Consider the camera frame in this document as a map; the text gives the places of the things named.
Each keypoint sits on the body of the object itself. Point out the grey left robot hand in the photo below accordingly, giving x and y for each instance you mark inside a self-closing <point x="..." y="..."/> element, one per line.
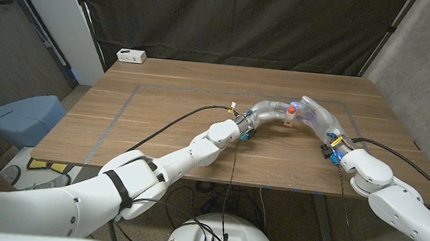
<point x="264" y="111"/>

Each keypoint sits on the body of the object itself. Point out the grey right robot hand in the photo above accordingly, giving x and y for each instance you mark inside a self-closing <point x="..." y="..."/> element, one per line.
<point x="322" y="120"/>

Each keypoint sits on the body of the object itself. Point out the small red-capped bottle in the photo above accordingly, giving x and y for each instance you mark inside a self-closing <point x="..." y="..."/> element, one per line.
<point x="289" y="121"/>

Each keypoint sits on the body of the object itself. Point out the red headed screw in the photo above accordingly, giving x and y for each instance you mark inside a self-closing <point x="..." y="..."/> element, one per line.
<point x="291" y="109"/>

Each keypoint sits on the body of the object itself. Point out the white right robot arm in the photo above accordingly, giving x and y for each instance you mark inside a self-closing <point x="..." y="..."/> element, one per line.
<point x="398" y="207"/>

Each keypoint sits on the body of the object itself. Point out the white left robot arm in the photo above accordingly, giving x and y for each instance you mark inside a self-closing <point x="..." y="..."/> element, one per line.
<point x="123" y="186"/>

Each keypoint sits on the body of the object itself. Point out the black backdrop cloth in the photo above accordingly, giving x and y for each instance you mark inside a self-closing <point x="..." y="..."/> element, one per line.
<point x="227" y="20"/>

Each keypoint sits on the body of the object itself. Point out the white table leg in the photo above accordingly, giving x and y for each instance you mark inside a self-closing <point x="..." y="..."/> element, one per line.
<point x="321" y="223"/>

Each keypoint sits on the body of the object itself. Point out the black backdrop stand pole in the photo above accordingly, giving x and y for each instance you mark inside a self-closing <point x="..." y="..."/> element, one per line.
<point x="89" y="21"/>
<point x="391" y="28"/>

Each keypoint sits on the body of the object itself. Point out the white robot torso base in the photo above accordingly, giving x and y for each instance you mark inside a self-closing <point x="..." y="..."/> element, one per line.
<point x="244" y="236"/>

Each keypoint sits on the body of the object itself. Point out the wooden table panel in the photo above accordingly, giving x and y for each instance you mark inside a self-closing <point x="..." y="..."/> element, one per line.
<point x="124" y="108"/>

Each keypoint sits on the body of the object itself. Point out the white power strip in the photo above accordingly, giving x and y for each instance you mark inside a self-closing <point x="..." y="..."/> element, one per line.
<point x="131" y="55"/>

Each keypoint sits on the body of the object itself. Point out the yellow black hazard strip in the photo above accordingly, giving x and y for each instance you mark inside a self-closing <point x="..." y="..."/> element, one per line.
<point x="49" y="166"/>

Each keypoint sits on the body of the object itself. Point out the blue padded bin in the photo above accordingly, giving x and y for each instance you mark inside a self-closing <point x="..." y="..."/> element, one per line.
<point x="27" y="119"/>

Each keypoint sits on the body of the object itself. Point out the white sneaker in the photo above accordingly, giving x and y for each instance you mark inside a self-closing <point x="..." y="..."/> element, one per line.
<point x="9" y="174"/>

